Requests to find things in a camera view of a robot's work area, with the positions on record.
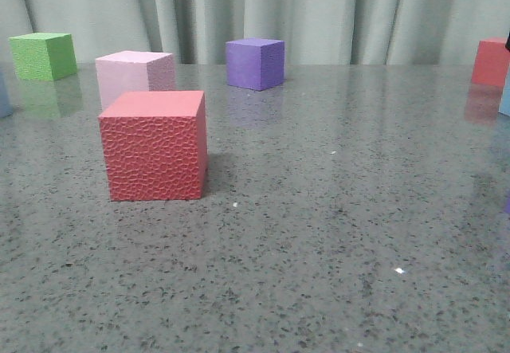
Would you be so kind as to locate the red textured foam cube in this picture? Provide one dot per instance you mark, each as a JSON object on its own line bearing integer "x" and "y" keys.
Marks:
{"x": 155, "y": 145}

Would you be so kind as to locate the dark purple foam cube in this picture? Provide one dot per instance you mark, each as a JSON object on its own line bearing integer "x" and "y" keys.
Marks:
{"x": 255, "y": 63}

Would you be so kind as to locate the green foam cube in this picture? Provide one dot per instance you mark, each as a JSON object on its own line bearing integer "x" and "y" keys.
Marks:
{"x": 43, "y": 56}

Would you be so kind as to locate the light blue foam cube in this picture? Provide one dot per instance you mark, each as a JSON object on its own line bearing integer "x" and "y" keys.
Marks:
{"x": 5, "y": 105}
{"x": 504, "y": 107}

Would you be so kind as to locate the pink foam cube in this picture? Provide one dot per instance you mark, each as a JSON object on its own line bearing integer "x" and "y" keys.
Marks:
{"x": 128, "y": 71}

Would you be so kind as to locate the red foam cube far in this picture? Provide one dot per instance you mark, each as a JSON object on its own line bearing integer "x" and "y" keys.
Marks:
{"x": 491, "y": 62}

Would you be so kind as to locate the grey-green curtain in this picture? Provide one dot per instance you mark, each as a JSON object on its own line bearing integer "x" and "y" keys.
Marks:
{"x": 316, "y": 32}

